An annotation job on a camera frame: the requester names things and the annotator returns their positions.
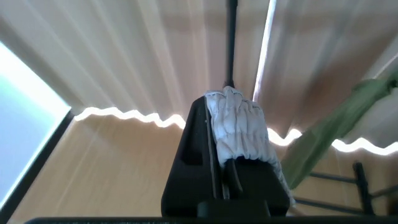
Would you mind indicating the black clothes rack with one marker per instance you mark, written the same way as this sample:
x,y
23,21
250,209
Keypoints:
x,y
231,37

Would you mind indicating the beige curtain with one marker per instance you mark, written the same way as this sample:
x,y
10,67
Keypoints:
x,y
140,46

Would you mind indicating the green sleeveless shirt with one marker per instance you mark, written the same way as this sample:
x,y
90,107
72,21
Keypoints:
x,y
326,130

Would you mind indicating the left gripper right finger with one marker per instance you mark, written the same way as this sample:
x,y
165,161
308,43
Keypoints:
x,y
261,186

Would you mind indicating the pink clothes hanger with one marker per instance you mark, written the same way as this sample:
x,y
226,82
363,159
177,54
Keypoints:
x,y
385,66

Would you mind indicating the window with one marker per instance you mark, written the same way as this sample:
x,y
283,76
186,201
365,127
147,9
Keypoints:
x,y
18,124

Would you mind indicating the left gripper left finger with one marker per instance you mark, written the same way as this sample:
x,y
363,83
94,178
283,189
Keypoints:
x,y
189,186

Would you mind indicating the pale grey garment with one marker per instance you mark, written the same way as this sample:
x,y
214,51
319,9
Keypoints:
x,y
239,127

